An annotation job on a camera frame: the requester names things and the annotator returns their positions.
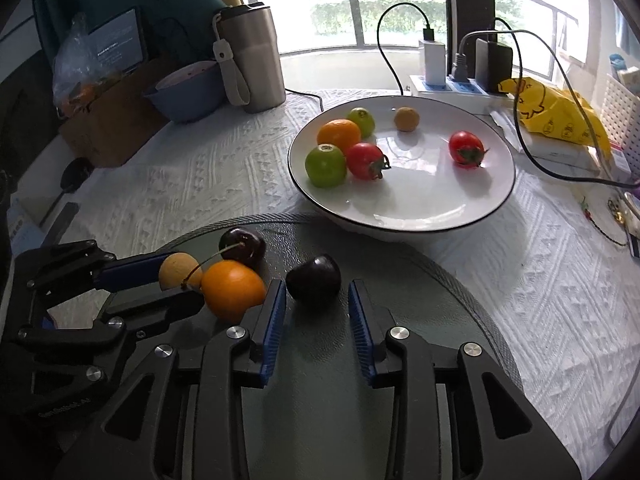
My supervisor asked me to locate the green fruit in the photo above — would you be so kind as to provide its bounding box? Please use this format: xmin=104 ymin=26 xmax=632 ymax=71
xmin=305 ymin=144 xmax=347 ymax=188
xmin=346 ymin=107 xmax=376 ymax=138

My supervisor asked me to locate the dark cherry with stem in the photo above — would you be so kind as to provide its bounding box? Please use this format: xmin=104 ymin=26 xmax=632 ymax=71
xmin=181 ymin=227 xmax=267 ymax=292

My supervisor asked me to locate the blue bowl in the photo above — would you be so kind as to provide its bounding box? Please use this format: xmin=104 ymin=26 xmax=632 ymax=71
xmin=142 ymin=60 xmax=225 ymax=123

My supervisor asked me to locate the white plate with dark rim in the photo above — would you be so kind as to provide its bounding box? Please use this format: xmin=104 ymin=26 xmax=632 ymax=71
xmin=287 ymin=95 xmax=517 ymax=243

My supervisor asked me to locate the grey round mat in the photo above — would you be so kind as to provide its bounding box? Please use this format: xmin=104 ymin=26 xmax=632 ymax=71
xmin=47 ymin=212 xmax=523 ymax=480

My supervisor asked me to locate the black power cable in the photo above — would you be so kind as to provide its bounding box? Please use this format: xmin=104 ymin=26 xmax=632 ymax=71
xmin=457 ymin=17 xmax=640 ymax=191

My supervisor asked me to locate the dark door frame post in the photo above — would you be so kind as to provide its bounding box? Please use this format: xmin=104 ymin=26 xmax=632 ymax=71
xmin=440 ymin=0 xmax=496 ymax=61

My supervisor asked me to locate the clear bag of oranges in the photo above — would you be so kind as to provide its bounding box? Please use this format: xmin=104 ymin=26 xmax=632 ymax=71
xmin=51 ymin=12 xmax=126 ymax=111

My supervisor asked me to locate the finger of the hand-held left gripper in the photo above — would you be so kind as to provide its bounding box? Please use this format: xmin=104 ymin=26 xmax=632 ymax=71
xmin=10 ymin=282 xmax=206 ymax=356
xmin=14 ymin=239 xmax=173 ymax=311

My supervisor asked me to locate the white power strip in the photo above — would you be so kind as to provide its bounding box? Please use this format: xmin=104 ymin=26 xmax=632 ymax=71
xmin=407 ymin=74 xmax=516 ymax=111

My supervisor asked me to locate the yellow plastic bag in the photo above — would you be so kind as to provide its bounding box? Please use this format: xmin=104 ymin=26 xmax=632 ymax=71
xmin=500 ymin=77 xmax=613 ymax=161

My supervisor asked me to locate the pink bowl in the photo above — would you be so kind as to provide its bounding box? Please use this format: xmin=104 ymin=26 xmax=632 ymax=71
xmin=157 ymin=60 xmax=218 ymax=88

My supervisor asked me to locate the large orange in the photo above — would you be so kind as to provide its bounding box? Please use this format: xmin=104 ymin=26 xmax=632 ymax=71
xmin=317 ymin=119 xmax=362 ymax=156

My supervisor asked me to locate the white woven basket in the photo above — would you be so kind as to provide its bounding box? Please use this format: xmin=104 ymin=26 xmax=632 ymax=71
xmin=600 ymin=72 xmax=640 ymax=161

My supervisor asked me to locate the balcony railing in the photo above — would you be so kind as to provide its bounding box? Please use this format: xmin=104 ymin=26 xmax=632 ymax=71
xmin=247 ymin=0 xmax=591 ymax=61

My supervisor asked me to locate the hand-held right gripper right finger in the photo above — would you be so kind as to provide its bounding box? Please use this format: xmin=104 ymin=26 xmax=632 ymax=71
xmin=347 ymin=279 xmax=583 ymax=480

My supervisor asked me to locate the white charger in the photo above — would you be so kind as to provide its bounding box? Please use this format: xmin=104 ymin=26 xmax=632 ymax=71
xmin=417 ymin=37 xmax=447 ymax=86

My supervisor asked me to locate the tan longan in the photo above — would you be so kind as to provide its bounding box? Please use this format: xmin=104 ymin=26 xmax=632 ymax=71
xmin=159 ymin=252 xmax=204 ymax=292
xmin=394 ymin=106 xmax=420 ymax=132

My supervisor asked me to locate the steel tumbler with strap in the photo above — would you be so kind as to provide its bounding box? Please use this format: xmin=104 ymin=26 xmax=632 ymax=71
xmin=212 ymin=4 xmax=287 ymax=114

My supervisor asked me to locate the white flat box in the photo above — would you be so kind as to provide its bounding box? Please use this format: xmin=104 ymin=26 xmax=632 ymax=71
xmin=490 ymin=107 xmax=601 ymax=176

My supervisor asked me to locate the white quilted tablecloth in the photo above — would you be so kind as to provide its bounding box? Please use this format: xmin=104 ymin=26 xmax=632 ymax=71
xmin=45 ymin=87 xmax=640 ymax=480

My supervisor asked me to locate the black charger cable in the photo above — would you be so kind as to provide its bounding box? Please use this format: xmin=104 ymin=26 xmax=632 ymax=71
xmin=285 ymin=2 xmax=432 ymax=111

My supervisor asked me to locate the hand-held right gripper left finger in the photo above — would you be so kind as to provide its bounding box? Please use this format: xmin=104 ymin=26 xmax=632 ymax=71
xmin=52 ymin=277 xmax=288 ymax=480

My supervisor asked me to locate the black charger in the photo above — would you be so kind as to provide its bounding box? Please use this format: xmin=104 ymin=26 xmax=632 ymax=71
xmin=475 ymin=37 xmax=513 ymax=93

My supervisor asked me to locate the red tomato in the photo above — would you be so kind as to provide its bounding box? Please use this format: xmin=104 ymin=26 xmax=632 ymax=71
xmin=448 ymin=130 xmax=488 ymax=167
xmin=346 ymin=142 xmax=392 ymax=181

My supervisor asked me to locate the small orange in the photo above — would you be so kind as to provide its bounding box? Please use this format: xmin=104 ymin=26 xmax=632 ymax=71
xmin=201 ymin=260 xmax=267 ymax=324

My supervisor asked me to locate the blue printed carton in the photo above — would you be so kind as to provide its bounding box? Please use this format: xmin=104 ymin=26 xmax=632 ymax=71
xmin=7 ymin=195 xmax=43 ymax=256

